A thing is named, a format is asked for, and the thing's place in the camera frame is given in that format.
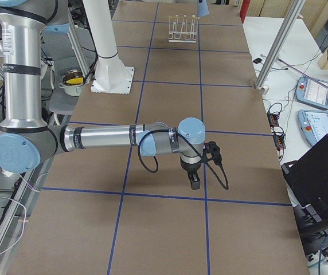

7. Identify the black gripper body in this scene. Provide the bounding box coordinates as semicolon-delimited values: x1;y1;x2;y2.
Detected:
180;156;203;172

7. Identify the light blue plastic cup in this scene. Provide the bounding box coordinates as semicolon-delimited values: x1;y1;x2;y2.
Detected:
197;0;209;17

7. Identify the black laptop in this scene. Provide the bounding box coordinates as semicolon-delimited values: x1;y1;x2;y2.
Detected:
281;133;328;215

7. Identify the small black device on table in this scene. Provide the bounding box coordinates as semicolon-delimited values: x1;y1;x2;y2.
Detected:
253;58;262;64

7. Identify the blue teach pendant near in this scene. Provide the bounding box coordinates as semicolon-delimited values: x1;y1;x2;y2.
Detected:
298;110;328;146

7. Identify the blue teach pendant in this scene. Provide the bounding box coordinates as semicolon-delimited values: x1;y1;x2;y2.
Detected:
298;110;328;146
295;76;328;110

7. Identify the blue teach pendant far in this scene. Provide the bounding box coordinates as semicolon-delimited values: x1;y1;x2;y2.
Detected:
295;76;328;110

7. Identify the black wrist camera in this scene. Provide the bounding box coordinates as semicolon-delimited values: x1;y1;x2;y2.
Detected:
203;141;222;166

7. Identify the black camera cable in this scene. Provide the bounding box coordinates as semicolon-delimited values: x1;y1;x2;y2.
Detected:
137;129;229;191

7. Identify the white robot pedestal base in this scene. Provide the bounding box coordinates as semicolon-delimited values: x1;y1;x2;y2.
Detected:
83;0;134;94

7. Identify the white wire cup holder rack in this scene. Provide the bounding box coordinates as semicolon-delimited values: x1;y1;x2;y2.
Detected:
168;14;200;44

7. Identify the aluminium frame post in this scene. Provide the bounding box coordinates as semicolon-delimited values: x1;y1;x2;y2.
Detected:
254;0;305;95

